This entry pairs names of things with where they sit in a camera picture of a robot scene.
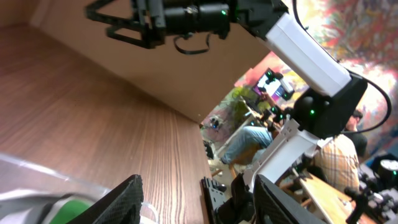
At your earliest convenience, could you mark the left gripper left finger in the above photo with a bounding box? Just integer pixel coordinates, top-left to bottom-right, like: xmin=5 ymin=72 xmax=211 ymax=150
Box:
xmin=68 ymin=174 xmax=144 ymax=224

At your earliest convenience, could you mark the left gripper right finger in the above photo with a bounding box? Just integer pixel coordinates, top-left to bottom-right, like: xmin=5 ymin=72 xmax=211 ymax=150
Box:
xmin=252 ymin=175 xmax=324 ymax=224

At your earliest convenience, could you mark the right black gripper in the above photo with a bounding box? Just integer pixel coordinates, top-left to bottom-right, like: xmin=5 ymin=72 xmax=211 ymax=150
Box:
xmin=84 ymin=0 xmax=231 ymax=50

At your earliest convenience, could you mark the white printed t-shirt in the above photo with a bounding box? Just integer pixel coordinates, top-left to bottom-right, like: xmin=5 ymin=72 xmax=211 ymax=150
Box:
xmin=1 ymin=189 xmax=96 ymax=224

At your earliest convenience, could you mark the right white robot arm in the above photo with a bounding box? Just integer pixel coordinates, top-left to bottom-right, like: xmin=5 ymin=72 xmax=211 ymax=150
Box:
xmin=85 ymin=0 xmax=368 ymax=223

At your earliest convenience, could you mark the seated person in jeans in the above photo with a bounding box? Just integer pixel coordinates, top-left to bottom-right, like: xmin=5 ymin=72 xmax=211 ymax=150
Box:
xmin=208 ymin=126 xmax=279 ymax=169

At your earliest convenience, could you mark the background wooden table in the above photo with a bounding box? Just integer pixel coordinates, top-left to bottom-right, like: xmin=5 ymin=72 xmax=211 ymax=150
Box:
xmin=279 ymin=169 xmax=379 ymax=224

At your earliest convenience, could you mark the person in plaid shirt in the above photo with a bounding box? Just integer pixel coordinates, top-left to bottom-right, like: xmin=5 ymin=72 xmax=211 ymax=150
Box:
xmin=313 ymin=110 xmax=368 ymax=192

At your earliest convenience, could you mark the clear plastic storage bin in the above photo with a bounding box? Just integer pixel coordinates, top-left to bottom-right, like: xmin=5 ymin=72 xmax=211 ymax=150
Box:
xmin=1 ymin=154 xmax=160 ymax=224

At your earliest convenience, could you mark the background computer monitor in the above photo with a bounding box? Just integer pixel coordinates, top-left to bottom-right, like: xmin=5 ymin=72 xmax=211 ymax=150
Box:
xmin=252 ymin=68 xmax=295 ymax=101

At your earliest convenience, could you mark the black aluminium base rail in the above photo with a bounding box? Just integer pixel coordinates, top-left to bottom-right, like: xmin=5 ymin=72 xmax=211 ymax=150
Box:
xmin=200 ymin=177 xmax=227 ymax=224

